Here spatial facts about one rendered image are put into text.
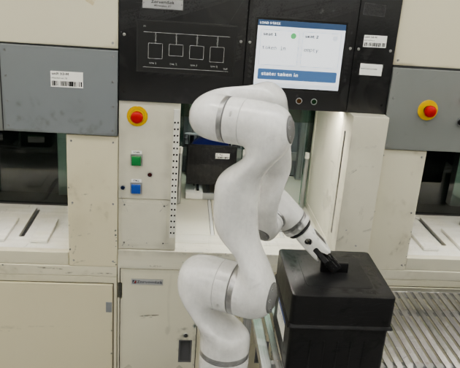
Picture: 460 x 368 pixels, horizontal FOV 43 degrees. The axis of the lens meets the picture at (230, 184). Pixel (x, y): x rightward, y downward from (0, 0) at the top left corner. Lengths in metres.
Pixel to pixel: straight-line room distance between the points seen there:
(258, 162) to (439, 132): 1.04
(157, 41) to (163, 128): 0.28
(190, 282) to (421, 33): 1.15
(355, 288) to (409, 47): 0.82
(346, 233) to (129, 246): 0.76
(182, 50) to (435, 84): 0.83
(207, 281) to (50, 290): 0.99
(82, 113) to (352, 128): 0.87
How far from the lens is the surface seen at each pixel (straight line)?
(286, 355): 1.73
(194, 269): 1.36
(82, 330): 2.30
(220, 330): 1.41
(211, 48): 1.91
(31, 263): 2.21
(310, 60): 1.95
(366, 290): 1.69
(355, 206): 2.07
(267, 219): 1.52
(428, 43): 2.07
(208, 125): 1.23
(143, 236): 2.10
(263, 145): 1.19
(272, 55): 1.93
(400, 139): 2.08
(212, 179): 2.56
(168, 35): 1.90
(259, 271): 1.31
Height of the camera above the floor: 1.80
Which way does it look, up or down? 19 degrees down
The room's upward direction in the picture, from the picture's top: 4 degrees clockwise
